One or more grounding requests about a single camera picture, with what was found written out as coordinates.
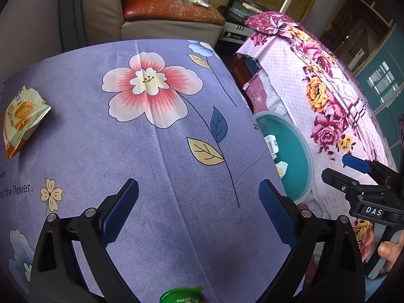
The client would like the white paper wrapper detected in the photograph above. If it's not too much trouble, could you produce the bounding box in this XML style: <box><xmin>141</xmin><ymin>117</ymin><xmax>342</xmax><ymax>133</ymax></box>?
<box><xmin>275</xmin><ymin>161</ymin><xmax>288</xmax><ymax>179</ymax></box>

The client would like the orange cream biscuit packet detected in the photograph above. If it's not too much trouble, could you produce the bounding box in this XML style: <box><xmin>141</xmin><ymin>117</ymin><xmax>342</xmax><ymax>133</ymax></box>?
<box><xmin>3</xmin><ymin>86</ymin><xmax>51</xmax><ymax>160</ymax></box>

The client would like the teal round trash bin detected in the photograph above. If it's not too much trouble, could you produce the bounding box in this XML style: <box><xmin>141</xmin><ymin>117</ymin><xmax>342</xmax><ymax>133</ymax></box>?
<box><xmin>255</xmin><ymin>111</ymin><xmax>314</xmax><ymax>205</ymax></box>

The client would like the person's right hand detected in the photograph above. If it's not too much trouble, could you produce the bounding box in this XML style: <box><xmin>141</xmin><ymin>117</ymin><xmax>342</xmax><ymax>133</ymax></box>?
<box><xmin>377</xmin><ymin>238</ymin><xmax>403</xmax><ymax>274</ymax></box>

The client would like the pink floral bedspread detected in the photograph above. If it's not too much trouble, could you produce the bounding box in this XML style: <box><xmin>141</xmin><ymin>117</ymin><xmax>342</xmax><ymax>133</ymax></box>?
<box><xmin>236</xmin><ymin>10</ymin><xmax>397</xmax><ymax>259</ymax></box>

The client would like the purple floral bed sheet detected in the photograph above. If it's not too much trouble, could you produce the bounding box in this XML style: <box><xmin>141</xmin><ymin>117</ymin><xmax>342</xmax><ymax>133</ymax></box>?
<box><xmin>1</xmin><ymin>40</ymin><xmax>289</xmax><ymax>302</ymax></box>

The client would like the dark wooden cabinet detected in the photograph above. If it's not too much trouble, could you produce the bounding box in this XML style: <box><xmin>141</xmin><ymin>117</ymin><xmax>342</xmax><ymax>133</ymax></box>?
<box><xmin>320</xmin><ymin>0</ymin><xmax>395</xmax><ymax>72</ymax></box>

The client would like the black stereo device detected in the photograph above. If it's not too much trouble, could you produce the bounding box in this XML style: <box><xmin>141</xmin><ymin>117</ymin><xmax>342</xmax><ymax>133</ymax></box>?
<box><xmin>218</xmin><ymin>0</ymin><xmax>268</xmax><ymax>44</ymax></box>

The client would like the red leather cushion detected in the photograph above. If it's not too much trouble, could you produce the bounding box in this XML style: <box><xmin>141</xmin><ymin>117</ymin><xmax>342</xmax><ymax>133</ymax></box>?
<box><xmin>122</xmin><ymin>0</ymin><xmax>225</xmax><ymax>25</ymax></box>

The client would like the beige sofa armchair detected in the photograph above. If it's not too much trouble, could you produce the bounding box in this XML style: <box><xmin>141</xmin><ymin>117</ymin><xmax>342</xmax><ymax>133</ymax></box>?
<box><xmin>82</xmin><ymin>0</ymin><xmax>225</xmax><ymax>46</ymax></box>

